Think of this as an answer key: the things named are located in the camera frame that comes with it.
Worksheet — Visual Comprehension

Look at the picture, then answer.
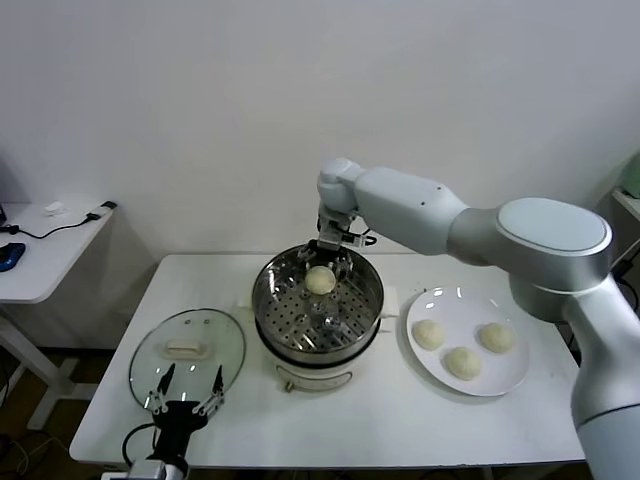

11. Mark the white side desk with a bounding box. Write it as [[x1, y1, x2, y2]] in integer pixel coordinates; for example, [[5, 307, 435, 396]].
[[0, 203, 119, 434]]

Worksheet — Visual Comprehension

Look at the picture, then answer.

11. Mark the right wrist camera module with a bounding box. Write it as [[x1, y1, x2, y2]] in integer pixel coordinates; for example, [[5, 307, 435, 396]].
[[344, 230, 377, 250]]

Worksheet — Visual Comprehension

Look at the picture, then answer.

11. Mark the pale green appliance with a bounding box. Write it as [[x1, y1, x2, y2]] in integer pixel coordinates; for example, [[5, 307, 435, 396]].
[[621, 152, 640, 199]]

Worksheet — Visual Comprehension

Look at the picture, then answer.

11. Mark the stainless steel steamer basket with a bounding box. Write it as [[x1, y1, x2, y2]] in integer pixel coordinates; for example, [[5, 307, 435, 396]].
[[235, 244, 400, 355]]

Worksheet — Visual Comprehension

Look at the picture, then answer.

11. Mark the white round plate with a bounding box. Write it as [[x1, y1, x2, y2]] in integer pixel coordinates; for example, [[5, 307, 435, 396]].
[[404, 286, 530, 398]]

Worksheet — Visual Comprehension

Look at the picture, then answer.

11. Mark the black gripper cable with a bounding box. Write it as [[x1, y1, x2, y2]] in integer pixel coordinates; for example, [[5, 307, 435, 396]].
[[122, 423, 157, 462]]

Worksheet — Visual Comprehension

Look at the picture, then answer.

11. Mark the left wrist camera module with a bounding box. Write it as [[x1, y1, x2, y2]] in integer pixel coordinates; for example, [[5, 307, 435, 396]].
[[127, 459, 169, 480]]

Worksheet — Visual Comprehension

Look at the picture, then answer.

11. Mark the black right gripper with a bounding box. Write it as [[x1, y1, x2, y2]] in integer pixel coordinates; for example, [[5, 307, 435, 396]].
[[298, 210, 359, 282]]

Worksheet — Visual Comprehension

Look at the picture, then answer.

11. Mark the blue computer mouse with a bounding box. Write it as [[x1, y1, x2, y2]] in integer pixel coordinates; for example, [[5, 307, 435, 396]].
[[0, 243, 25, 274]]

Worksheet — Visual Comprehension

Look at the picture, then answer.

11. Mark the white steamed baozi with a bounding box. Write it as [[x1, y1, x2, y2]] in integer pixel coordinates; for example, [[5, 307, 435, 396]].
[[478, 322, 516, 355], [412, 319, 445, 350], [443, 346, 484, 381], [304, 265, 335, 295]]

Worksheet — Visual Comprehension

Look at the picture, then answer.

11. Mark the white side table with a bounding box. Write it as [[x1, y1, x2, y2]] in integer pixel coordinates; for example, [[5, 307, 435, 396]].
[[610, 189, 640, 224]]

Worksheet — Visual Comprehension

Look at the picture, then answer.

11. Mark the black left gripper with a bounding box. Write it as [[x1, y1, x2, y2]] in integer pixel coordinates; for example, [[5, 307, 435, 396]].
[[144, 363, 225, 458]]

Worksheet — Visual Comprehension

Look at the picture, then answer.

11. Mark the glass lid white handle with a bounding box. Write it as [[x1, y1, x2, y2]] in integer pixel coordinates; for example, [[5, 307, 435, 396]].
[[128, 308, 247, 412]]

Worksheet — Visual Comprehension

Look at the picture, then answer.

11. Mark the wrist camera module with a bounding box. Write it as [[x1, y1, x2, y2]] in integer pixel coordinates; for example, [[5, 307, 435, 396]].
[[344, 230, 377, 250], [127, 459, 169, 480]]

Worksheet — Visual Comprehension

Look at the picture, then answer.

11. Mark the black cable with adapter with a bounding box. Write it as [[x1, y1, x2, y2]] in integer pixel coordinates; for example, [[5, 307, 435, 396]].
[[0, 201, 117, 242]]

